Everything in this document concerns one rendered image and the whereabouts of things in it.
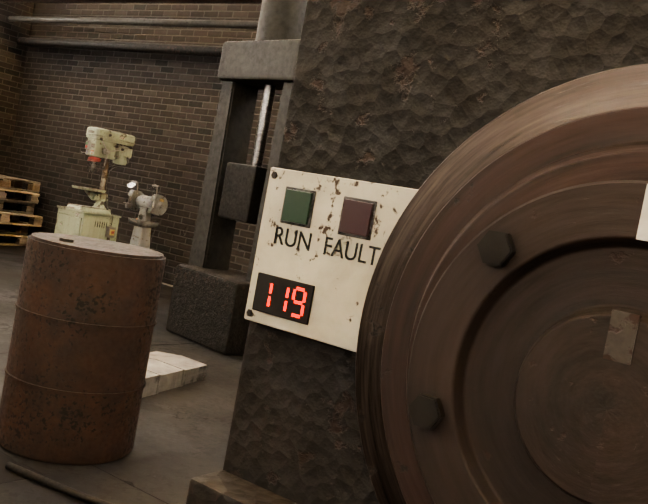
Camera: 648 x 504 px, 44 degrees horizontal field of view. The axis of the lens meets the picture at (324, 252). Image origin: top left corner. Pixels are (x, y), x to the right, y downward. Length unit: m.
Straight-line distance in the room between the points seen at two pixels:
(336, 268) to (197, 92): 8.70
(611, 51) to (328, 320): 0.39
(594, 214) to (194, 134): 8.97
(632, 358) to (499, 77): 0.40
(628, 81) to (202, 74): 8.99
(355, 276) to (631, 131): 0.36
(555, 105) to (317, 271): 0.35
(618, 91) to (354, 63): 0.37
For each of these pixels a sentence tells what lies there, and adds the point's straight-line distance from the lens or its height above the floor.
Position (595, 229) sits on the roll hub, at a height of 1.22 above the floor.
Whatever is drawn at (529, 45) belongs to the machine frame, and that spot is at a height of 1.40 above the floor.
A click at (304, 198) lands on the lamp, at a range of 0.88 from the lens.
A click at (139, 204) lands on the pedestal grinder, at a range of 9.33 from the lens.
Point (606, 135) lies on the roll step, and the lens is 0.60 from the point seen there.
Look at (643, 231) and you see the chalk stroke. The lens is 0.51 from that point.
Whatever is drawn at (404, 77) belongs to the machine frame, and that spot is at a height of 1.36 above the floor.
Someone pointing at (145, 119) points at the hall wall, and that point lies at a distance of 10.06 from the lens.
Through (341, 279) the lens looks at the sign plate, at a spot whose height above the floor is 1.13.
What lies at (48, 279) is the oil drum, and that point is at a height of 0.73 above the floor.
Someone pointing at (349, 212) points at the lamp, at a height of 1.20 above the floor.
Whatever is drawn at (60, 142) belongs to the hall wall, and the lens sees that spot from 11.24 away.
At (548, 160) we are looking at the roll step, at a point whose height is 1.27.
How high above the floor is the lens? 1.20
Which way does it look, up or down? 3 degrees down
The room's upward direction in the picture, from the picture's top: 10 degrees clockwise
